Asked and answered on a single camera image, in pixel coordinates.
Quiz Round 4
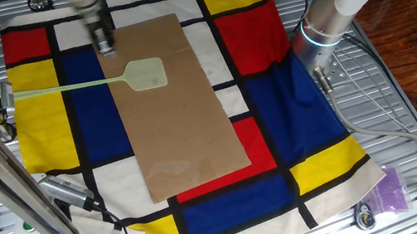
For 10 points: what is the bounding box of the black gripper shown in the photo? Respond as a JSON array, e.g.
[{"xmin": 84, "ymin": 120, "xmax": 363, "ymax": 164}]
[{"xmin": 78, "ymin": 2, "xmax": 124, "ymax": 60}]

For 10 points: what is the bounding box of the light green plastic flyswatter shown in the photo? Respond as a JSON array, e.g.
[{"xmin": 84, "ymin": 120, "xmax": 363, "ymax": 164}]
[{"xmin": 0, "ymin": 32, "xmax": 172, "ymax": 131}]

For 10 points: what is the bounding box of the brown cardboard sheet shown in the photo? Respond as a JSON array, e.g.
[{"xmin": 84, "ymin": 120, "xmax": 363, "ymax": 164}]
[{"xmin": 65, "ymin": 1, "xmax": 274, "ymax": 218}]

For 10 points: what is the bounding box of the colour block patterned cloth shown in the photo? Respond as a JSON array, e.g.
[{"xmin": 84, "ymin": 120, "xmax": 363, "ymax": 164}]
[{"xmin": 0, "ymin": 0, "xmax": 415, "ymax": 234}]

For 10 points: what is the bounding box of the white box green button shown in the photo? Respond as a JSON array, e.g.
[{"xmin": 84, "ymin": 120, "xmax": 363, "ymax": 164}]
[{"xmin": 12, "ymin": 217, "xmax": 50, "ymax": 234}]

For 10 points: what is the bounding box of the round metal padlock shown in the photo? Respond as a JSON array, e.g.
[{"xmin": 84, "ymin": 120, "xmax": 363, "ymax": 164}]
[{"xmin": 352, "ymin": 200, "xmax": 380, "ymax": 233}]

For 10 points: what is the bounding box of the purple plastic bag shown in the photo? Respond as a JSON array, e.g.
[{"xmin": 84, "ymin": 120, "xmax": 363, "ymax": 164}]
[{"xmin": 361, "ymin": 161, "xmax": 417, "ymax": 220}]

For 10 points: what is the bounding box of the black cable coil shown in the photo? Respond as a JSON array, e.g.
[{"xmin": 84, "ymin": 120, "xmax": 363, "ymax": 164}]
[{"xmin": 26, "ymin": 0, "xmax": 54, "ymax": 16}]

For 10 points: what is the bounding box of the small grey camera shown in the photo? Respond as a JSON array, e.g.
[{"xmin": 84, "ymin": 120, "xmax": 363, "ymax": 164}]
[{"xmin": 0, "ymin": 80, "xmax": 22, "ymax": 121}]

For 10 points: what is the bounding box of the silver camera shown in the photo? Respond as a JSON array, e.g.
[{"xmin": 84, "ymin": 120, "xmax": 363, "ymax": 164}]
[{"xmin": 34, "ymin": 173, "xmax": 98, "ymax": 213}]

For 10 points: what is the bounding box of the black camera cable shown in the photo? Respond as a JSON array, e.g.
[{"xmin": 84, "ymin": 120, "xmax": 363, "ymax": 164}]
[{"xmin": 87, "ymin": 202, "xmax": 136, "ymax": 234}]

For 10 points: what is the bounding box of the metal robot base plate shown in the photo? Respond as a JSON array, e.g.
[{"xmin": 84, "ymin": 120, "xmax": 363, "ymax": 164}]
[{"xmin": 313, "ymin": 46, "xmax": 355, "ymax": 90}]

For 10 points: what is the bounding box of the grey base cable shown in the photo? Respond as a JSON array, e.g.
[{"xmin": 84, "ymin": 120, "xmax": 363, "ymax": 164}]
[{"xmin": 302, "ymin": 66, "xmax": 417, "ymax": 166}]

